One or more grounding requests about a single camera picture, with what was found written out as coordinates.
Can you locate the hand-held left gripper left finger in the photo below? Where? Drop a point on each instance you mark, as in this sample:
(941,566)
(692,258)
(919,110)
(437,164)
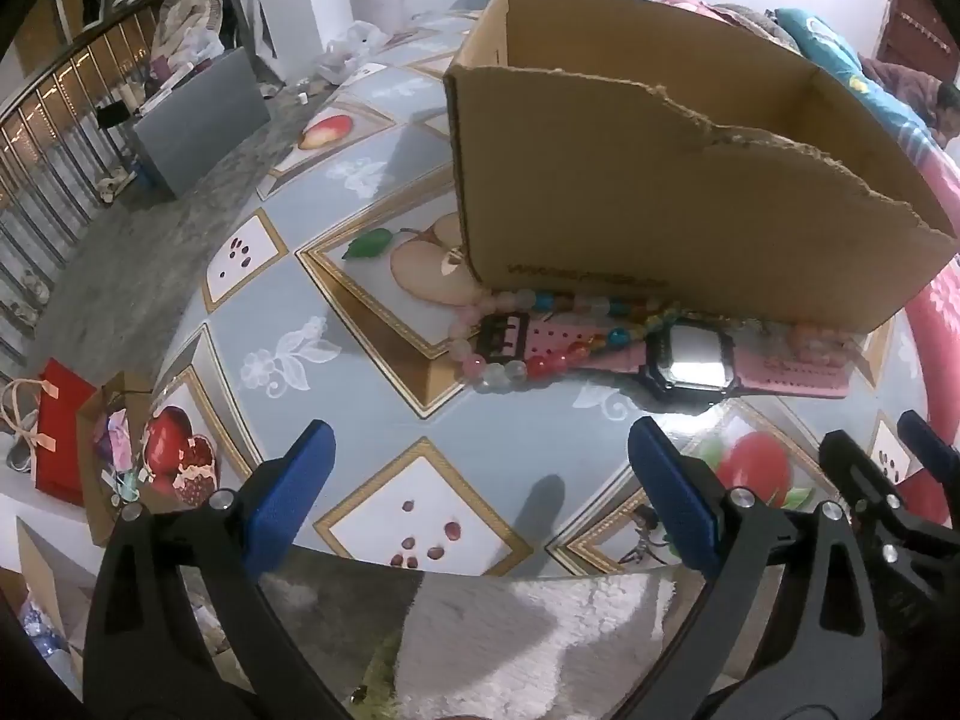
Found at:
(292,495)

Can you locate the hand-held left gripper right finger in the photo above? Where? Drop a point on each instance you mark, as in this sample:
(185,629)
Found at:
(675,487)

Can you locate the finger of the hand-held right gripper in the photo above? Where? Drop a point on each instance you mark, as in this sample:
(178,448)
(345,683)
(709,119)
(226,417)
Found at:
(855,465)
(926,439)

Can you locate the brown cardboard box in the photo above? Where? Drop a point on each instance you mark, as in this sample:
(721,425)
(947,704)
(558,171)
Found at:
(637,202)

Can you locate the brown paper bag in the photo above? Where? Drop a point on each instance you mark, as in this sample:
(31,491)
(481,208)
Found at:
(90,480)

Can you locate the red paper bag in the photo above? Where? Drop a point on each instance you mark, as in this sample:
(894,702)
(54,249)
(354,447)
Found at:
(64,435)

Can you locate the grey cabinet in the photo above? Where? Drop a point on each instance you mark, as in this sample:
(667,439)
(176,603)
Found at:
(202,120)

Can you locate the blue quilt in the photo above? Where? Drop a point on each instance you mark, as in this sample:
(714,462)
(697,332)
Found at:
(832,45)

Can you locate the brown door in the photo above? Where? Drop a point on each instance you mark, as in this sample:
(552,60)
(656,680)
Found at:
(911,22)

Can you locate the grey patterned pillow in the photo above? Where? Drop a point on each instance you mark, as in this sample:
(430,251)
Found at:
(750,22)

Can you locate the white plastic bag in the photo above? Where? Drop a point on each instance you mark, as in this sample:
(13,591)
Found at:
(352,41)

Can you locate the pile of clothes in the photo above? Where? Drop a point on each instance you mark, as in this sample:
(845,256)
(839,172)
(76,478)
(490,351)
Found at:
(184,22)

